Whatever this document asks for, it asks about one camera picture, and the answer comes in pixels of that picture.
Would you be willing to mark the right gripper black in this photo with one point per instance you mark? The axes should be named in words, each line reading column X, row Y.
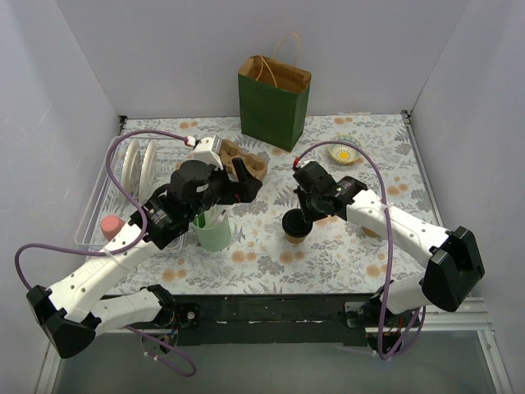
column 308, row 203

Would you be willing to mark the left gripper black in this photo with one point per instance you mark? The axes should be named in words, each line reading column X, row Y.
column 229, row 185

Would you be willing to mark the black coffee cup lid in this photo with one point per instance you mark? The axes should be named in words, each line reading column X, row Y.
column 294, row 224

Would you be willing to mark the brown paper coffee cup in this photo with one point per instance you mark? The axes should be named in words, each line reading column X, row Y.
column 295, row 239

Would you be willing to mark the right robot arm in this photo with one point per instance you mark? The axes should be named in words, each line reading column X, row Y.
column 451, row 259

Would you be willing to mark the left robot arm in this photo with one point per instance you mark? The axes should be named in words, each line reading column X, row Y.
column 73, row 311

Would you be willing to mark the brown cardboard cup carrier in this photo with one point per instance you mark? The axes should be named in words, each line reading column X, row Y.
column 256, row 165

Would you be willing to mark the floral tablecloth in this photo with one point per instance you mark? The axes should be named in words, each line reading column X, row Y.
column 336, row 257

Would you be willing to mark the yellow patterned ceramic bowl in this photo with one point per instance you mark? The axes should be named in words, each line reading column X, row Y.
column 342, row 153

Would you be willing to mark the green utensil cup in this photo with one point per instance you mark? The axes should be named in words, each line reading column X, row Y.
column 213, row 234

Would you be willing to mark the green paper bag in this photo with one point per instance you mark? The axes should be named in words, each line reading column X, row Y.
column 273, row 95

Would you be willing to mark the white plate right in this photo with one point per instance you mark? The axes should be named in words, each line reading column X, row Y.
column 148, row 171

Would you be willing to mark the white plate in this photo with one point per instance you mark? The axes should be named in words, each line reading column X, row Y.
column 130, row 167
column 148, row 171

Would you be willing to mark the white plate left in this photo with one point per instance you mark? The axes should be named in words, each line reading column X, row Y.
column 130, row 167

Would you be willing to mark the pink cup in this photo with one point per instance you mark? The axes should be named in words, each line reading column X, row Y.
column 111, row 226

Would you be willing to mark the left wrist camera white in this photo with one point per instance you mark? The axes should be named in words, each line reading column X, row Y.
column 206, row 150

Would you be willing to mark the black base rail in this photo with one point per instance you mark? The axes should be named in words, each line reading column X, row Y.
column 267, row 319

